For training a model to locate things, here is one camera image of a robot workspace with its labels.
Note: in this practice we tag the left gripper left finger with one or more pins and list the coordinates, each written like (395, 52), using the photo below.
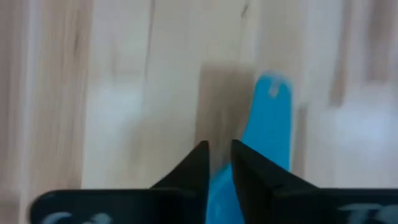
(140, 205)

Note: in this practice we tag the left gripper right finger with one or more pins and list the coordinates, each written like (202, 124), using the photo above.
(295, 205)

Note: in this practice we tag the teal measuring cup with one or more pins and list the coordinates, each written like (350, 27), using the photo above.
(270, 124)

